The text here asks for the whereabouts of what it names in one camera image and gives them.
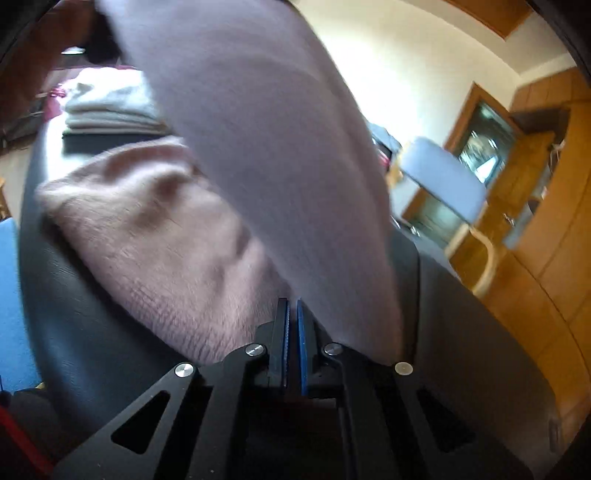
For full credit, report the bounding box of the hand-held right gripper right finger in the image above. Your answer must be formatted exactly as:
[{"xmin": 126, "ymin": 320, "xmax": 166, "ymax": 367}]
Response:
[{"xmin": 297, "ymin": 299, "xmax": 536, "ymax": 480}]

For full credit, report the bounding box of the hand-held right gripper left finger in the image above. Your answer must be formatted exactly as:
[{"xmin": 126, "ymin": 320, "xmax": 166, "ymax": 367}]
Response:
[{"xmin": 53, "ymin": 298, "xmax": 291, "ymax": 480}]

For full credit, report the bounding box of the pink knit sweater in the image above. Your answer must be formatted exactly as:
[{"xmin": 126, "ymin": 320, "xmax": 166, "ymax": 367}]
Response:
[{"xmin": 36, "ymin": 0, "xmax": 409, "ymax": 365}]

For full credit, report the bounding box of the folded cream knit sweater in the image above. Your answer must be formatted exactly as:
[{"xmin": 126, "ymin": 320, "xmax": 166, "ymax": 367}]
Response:
[{"xmin": 62, "ymin": 68, "xmax": 171, "ymax": 137}]

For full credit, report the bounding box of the black leather ottoman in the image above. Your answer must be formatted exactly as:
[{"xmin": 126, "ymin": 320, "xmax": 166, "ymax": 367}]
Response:
[{"xmin": 18, "ymin": 115, "xmax": 559, "ymax": 480}]

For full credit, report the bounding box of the grey armchair with wooden arms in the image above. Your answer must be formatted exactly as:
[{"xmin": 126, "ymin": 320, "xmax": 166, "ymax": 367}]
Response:
[{"xmin": 388, "ymin": 136, "xmax": 497, "ymax": 296}]

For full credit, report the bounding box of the wooden door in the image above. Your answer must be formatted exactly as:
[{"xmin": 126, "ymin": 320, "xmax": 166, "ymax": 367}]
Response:
[{"xmin": 402, "ymin": 82, "xmax": 527, "ymax": 250}]

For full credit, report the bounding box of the wooden wardrobe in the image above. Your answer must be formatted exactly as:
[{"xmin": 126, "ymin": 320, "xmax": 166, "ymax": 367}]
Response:
[{"xmin": 475, "ymin": 69, "xmax": 591, "ymax": 425}]

